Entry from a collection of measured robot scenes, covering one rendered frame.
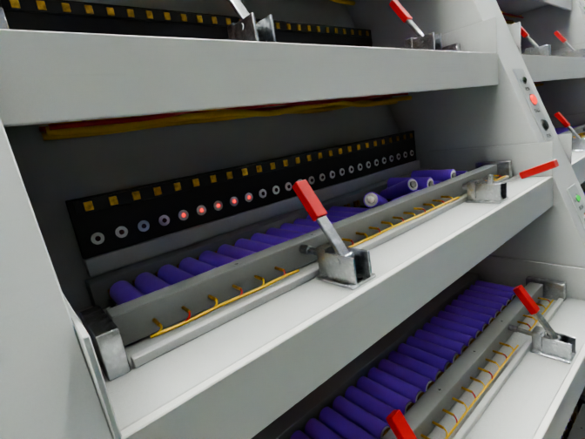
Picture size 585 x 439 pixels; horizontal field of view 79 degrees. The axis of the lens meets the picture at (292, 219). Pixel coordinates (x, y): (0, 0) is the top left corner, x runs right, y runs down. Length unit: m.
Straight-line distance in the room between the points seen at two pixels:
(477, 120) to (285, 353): 0.53
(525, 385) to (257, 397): 0.34
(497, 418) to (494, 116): 0.43
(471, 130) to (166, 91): 0.53
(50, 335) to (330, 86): 0.27
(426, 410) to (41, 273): 0.35
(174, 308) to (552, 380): 0.41
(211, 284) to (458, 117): 0.52
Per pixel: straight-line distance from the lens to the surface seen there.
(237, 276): 0.28
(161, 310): 0.26
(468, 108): 0.67
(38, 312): 0.19
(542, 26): 1.38
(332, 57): 0.35
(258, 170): 0.43
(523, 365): 0.53
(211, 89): 0.26
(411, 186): 0.49
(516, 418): 0.46
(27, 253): 0.19
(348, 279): 0.27
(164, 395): 0.21
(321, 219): 0.28
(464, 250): 0.39
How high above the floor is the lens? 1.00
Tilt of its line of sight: 3 degrees up
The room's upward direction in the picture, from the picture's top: 22 degrees counter-clockwise
